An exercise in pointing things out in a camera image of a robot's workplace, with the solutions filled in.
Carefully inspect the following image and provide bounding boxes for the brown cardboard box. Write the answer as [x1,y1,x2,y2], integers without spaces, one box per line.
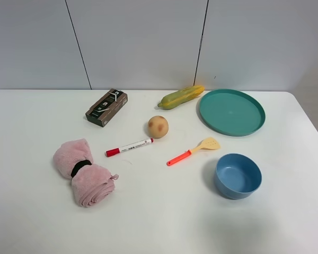
[85,89,128,127]

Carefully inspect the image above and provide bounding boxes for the teal round plate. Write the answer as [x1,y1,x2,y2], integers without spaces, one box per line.
[199,89,266,137]

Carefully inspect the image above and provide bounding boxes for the toy potato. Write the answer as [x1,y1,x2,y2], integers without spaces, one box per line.
[147,115,169,139]

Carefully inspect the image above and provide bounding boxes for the black hair band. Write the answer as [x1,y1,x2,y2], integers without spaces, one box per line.
[70,160,92,178]

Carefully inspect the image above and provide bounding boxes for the toy corn cob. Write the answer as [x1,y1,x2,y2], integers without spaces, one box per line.
[157,85,205,110]

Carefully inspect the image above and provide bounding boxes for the pink rolled towel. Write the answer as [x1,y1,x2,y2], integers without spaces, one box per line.
[53,139,119,207]

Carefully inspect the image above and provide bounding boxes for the blue bowl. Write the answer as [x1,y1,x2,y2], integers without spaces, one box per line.
[214,153,262,199]

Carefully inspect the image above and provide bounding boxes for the red white marker pen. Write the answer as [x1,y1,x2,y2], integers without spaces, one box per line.
[105,138,154,157]

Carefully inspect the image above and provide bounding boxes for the yellow orange toy spatula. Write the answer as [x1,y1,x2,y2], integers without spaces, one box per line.
[166,137,220,166]

